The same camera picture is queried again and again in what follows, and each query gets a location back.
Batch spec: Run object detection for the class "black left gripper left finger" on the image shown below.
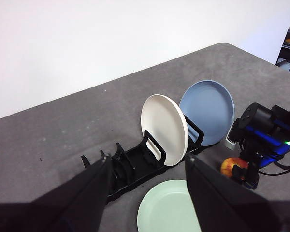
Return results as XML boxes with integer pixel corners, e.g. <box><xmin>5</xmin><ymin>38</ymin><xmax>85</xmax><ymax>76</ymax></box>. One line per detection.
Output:
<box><xmin>0</xmin><ymin>157</ymin><xmax>113</xmax><ymax>232</ymax></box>

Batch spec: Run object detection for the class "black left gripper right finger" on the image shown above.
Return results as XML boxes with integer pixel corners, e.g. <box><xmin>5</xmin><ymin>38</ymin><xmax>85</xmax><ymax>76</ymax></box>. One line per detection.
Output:
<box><xmin>185</xmin><ymin>154</ymin><xmax>285</xmax><ymax>232</ymax></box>

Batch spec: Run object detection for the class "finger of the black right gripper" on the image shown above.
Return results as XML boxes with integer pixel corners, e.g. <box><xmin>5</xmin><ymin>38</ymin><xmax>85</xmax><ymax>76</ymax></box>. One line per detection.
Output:
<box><xmin>232</xmin><ymin>164</ymin><xmax>245</xmax><ymax>181</ymax></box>
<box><xmin>244</xmin><ymin>163</ymin><xmax>261</xmax><ymax>190</ymax></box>

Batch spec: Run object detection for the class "red apple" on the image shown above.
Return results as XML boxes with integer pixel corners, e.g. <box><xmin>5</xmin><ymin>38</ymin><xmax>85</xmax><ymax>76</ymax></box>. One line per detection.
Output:
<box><xmin>220</xmin><ymin>157</ymin><xmax>249</xmax><ymax>181</ymax></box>

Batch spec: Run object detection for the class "pale green plate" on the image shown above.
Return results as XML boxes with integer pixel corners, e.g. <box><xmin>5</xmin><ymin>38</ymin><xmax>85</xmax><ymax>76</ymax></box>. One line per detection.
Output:
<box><xmin>137</xmin><ymin>179</ymin><xmax>203</xmax><ymax>232</ymax></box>

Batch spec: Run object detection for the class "blue plate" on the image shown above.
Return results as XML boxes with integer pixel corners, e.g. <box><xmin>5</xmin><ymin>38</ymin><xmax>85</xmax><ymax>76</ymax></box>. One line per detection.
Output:
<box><xmin>179</xmin><ymin>80</ymin><xmax>235</xmax><ymax>146</ymax></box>

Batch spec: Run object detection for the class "black plate rack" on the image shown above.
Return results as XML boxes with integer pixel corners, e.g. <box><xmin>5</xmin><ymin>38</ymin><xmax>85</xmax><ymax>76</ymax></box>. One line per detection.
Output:
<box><xmin>81</xmin><ymin>116</ymin><xmax>205</xmax><ymax>206</ymax></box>

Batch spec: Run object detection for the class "white plate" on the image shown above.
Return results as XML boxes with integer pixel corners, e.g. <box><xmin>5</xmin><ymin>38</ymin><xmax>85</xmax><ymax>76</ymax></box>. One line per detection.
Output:
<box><xmin>141</xmin><ymin>94</ymin><xmax>189</xmax><ymax>167</ymax></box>

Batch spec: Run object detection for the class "black cable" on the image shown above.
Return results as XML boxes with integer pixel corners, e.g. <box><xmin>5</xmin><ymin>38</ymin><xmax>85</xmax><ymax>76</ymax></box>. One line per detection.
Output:
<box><xmin>257</xmin><ymin>147</ymin><xmax>290</xmax><ymax>176</ymax></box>

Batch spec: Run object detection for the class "pale grey camera box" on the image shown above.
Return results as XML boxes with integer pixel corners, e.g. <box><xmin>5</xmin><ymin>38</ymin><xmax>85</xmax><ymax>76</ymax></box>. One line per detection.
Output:
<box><xmin>224</xmin><ymin>125</ymin><xmax>238</xmax><ymax>150</ymax></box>

